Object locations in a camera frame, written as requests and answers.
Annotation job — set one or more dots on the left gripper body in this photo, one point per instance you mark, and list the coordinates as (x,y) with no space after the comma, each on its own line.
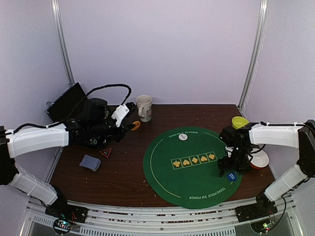
(98,129)

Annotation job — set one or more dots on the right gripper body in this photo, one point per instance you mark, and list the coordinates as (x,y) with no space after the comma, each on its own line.
(234,164)

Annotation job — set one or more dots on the blue small blind button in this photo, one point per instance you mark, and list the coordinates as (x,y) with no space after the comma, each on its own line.
(231,177)

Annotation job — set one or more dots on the orange big blind button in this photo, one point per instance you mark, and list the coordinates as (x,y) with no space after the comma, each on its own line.
(136,125)

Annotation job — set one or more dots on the white dealer button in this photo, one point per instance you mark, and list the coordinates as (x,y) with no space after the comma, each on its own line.
(183,137)

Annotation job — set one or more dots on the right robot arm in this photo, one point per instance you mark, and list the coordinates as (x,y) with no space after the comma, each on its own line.
(300,136)

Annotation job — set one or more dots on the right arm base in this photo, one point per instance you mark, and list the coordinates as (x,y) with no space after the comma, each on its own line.
(262,208)

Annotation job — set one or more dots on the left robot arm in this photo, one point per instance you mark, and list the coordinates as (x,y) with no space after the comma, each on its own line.
(29,138)

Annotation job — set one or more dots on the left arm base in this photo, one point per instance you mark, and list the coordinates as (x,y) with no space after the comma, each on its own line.
(63,210)

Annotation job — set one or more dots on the white orange bowl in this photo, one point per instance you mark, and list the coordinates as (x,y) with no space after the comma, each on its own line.
(258,159)

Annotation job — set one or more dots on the red black triangle button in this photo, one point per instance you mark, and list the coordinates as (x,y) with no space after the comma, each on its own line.
(106,153)

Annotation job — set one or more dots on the yellow-green plastic bowl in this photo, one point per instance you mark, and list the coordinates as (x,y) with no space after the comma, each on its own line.
(239,122)

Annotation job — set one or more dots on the round green poker mat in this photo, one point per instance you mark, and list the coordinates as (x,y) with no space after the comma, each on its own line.
(185,173)

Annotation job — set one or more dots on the black poker chip case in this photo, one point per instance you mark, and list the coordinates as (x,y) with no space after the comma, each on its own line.
(67,107)

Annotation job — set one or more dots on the beige ceramic mug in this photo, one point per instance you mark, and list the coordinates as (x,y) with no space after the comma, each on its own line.
(144,105)

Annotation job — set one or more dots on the aluminium front rail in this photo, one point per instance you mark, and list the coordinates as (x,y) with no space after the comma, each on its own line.
(219,220)

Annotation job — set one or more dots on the left aluminium frame post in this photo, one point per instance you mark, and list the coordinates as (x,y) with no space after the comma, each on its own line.
(59,26)

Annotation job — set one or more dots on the aluminium frame post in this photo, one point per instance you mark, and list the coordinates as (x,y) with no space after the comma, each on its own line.
(253,65)
(59,26)

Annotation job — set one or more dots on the right aluminium frame post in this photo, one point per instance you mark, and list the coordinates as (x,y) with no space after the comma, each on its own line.
(253,65)

